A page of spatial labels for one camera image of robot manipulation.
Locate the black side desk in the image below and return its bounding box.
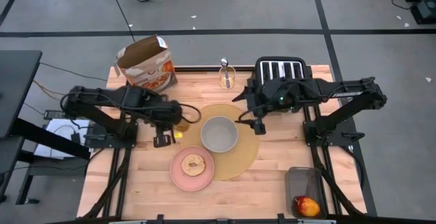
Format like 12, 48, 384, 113
0, 50, 91, 205

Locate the cereal box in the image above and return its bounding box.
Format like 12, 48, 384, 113
114, 35, 179, 93

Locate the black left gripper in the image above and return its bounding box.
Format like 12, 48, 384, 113
148, 100, 186, 133

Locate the long black floor cable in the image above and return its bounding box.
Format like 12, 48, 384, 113
106, 0, 136, 43

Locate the black aluminium rig frame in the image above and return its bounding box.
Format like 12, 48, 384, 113
77, 65, 377, 224

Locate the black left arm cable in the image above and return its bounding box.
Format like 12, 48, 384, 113
176, 102, 203, 125

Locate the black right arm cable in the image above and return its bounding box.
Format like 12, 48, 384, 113
237, 105, 265, 122

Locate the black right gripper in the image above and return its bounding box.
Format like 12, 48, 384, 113
232, 78, 275, 118

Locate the black four-slot toaster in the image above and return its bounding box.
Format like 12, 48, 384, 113
253, 56, 313, 112

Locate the round woven straw placemat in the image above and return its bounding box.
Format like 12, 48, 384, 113
180, 103, 260, 181

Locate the grey translucent bin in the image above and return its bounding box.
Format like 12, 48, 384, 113
284, 166, 328, 220

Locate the black thin floor cable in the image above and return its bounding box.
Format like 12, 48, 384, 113
38, 61, 108, 82

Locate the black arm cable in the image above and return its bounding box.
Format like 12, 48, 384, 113
176, 102, 203, 125
237, 105, 265, 122

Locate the bagel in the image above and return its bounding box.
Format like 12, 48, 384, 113
181, 153, 207, 178

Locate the pale ceramic bowl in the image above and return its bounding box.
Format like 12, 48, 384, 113
200, 115, 239, 154

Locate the amber plastic tumbler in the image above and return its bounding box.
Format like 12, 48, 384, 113
174, 119, 191, 133

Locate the black power supply brick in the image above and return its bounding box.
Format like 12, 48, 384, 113
43, 110, 67, 121

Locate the pink plate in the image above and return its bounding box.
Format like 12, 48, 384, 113
169, 145, 215, 193

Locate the white paper sheet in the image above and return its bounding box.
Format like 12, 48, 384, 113
33, 118, 91, 160

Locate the red yellow apple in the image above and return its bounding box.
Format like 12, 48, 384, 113
294, 195, 322, 218

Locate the spoon with lavender handle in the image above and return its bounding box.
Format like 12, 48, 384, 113
220, 57, 232, 89

